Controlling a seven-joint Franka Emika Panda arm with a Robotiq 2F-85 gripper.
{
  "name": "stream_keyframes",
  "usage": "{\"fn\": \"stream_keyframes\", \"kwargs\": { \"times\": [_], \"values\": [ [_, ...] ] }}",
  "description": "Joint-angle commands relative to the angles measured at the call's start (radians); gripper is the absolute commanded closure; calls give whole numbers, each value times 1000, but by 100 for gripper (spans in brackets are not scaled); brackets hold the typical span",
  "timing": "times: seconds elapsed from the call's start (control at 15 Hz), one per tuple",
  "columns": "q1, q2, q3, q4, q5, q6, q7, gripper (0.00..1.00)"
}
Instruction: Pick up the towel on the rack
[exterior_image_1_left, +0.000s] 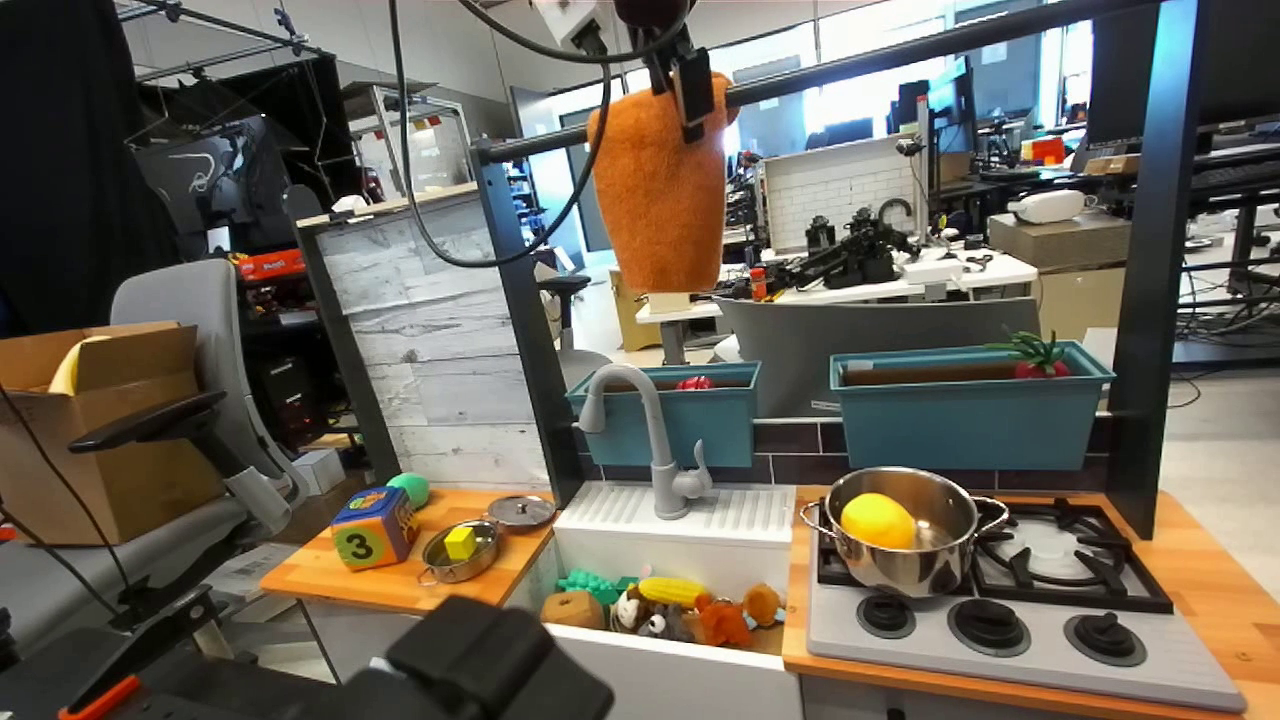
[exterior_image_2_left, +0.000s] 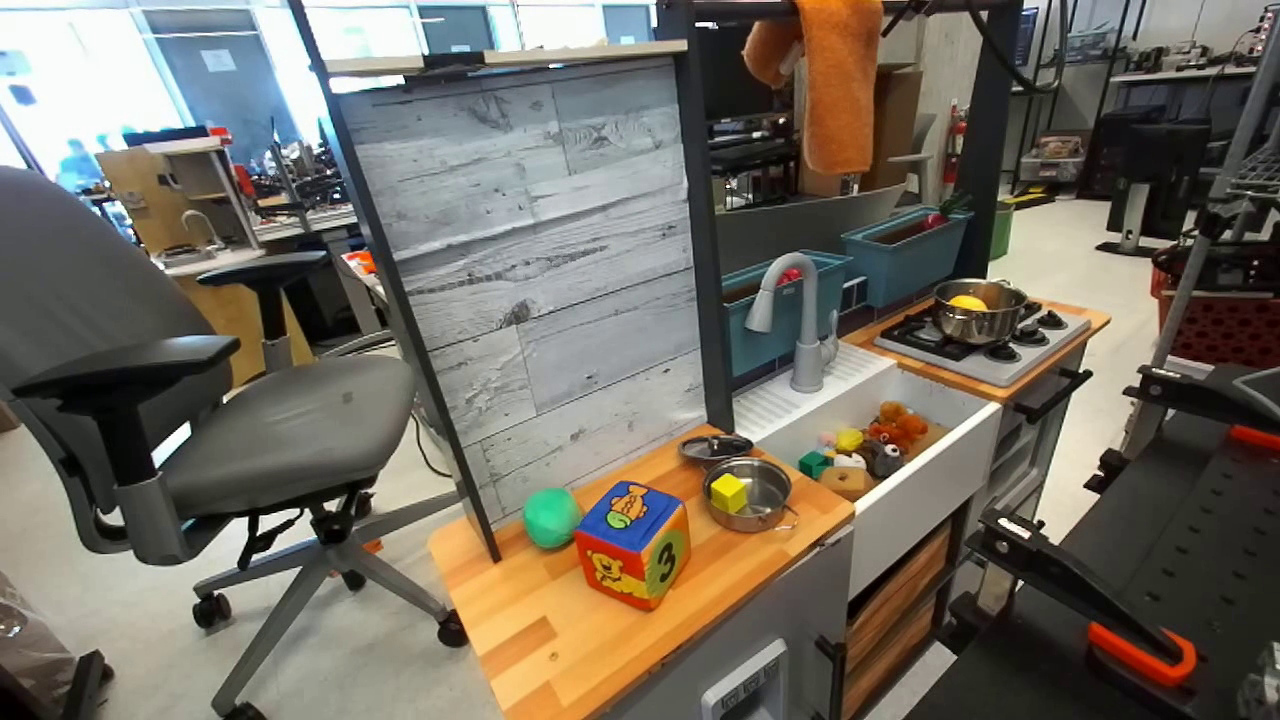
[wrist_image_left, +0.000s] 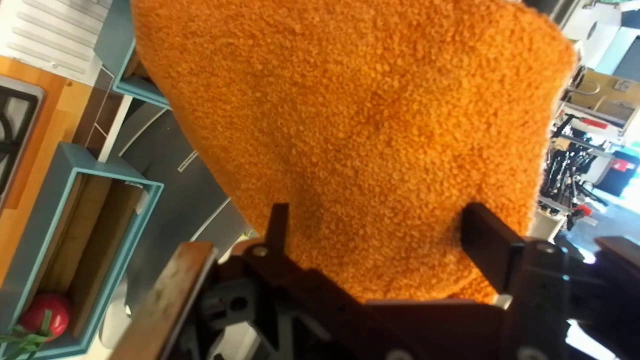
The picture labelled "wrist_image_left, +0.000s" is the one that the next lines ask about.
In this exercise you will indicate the orange fluffy towel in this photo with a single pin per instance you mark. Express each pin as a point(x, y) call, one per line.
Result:
point(366, 133)

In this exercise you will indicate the white dish drying rack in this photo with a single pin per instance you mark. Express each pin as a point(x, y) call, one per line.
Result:
point(47, 33)

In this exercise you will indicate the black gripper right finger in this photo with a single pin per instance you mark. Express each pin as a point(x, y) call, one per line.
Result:
point(506, 253)

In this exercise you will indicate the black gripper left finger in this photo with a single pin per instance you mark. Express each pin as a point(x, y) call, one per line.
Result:
point(281, 233)

